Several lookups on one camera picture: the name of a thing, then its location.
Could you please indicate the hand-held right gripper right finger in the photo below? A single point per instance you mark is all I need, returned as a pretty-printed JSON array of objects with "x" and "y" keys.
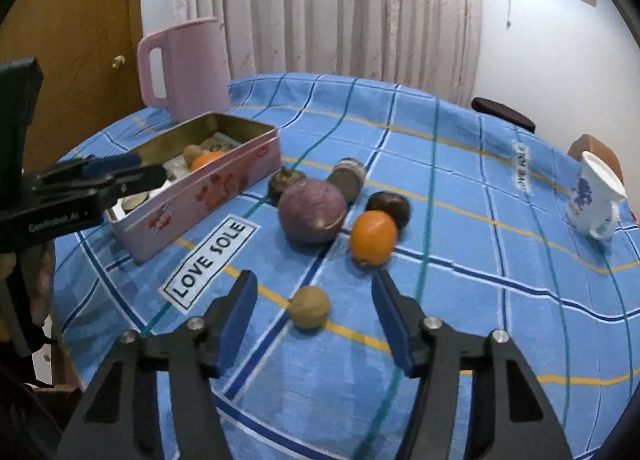
[{"x": 395, "y": 325}]

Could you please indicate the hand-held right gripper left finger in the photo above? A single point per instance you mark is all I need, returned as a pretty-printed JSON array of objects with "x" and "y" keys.
[{"x": 239, "y": 312}]

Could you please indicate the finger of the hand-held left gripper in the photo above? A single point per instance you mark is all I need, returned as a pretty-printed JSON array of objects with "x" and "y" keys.
[
  {"x": 112, "y": 164},
  {"x": 145, "y": 179}
]

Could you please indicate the pink tin box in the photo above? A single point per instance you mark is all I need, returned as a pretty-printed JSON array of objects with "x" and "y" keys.
[{"x": 200, "y": 200}]

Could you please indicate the small tan round fruit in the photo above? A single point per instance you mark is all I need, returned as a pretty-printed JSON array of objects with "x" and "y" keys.
[
  {"x": 310, "y": 308},
  {"x": 191, "y": 154}
]

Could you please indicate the person's left hand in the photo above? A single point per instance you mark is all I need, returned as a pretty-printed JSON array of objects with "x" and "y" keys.
[{"x": 44, "y": 285}]

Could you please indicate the pale round object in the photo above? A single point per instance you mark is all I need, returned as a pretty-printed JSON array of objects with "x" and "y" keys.
[{"x": 135, "y": 202}]

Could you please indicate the orange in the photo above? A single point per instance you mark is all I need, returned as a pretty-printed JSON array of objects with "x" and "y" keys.
[
  {"x": 373, "y": 237},
  {"x": 208, "y": 160}
]

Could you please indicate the blue plaid tablecloth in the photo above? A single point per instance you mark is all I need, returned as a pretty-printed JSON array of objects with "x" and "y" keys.
[{"x": 465, "y": 290}]

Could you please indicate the brass door knob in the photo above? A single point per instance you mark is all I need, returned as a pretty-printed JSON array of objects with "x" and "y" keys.
[{"x": 119, "y": 62}]

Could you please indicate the dark brown round fruit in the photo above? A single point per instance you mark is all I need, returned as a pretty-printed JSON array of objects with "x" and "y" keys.
[{"x": 390, "y": 207}]

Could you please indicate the pink plastic pitcher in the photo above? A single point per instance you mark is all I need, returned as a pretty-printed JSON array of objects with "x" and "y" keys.
[{"x": 195, "y": 70}]

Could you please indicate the large purple round fruit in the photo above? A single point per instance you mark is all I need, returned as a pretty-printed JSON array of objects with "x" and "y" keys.
[{"x": 311, "y": 212}]

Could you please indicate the dark mangosteen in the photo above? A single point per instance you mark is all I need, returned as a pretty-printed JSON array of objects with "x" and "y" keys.
[{"x": 284, "y": 185}]

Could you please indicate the wooden door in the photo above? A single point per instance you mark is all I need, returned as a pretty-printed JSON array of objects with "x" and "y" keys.
[{"x": 75, "y": 30}]

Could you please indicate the brown kiwi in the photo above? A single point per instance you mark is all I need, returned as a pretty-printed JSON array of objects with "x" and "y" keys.
[{"x": 346, "y": 181}]

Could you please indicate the white floral cup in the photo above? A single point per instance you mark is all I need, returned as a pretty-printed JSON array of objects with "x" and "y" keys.
[{"x": 592, "y": 200}]

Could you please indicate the dark chair back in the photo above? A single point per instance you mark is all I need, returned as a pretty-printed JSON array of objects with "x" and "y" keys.
[{"x": 502, "y": 113}]

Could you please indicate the pale floral curtain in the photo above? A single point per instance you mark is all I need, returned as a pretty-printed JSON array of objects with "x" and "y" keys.
[{"x": 325, "y": 10}]

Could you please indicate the brown chair back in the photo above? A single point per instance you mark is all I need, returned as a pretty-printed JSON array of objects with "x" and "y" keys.
[{"x": 600, "y": 147}]

